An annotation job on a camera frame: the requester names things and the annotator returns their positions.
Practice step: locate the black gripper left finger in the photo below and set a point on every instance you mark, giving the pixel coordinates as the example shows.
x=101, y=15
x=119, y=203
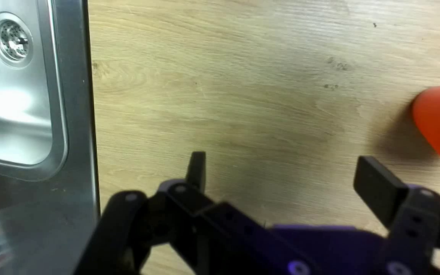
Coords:
x=195, y=172

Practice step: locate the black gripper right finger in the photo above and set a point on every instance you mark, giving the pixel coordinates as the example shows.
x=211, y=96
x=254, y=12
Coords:
x=379, y=188

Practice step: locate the stainless steel sink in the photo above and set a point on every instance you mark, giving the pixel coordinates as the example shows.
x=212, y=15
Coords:
x=47, y=154

